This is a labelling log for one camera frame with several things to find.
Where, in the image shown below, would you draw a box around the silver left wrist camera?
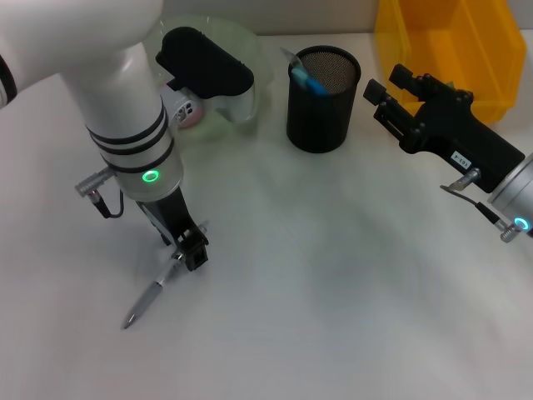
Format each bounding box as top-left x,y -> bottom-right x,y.
156,26 -> 257,124

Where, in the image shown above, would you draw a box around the silver ballpoint pen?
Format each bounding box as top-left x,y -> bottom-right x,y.
121,220 -> 209,330

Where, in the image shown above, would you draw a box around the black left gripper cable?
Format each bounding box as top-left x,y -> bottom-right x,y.
74,166 -> 126,220

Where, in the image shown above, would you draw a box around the green glass fruit bowl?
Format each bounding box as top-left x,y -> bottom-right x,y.
153,14 -> 276,138

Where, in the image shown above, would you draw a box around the grey right gripper cable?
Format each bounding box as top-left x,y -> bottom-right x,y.
440,167 -> 528,243

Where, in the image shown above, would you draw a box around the blue scissors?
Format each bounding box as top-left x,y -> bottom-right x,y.
290,68 -> 334,98

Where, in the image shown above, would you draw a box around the green plastic wrapper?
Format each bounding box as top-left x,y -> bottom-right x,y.
445,79 -> 476,95

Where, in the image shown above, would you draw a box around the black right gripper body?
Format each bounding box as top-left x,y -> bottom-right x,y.
399,93 -> 526,195

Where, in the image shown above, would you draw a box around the yellow plastic bin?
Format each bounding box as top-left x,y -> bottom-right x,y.
373,0 -> 526,126

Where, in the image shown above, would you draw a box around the black mesh pen holder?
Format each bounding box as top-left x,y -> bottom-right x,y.
286,45 -> 361,154

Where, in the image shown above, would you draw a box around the pink peach toy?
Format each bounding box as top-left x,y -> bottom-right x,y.
177,110 -> 206,131

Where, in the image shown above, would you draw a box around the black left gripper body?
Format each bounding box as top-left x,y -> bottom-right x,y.
137,189 -> 209,247

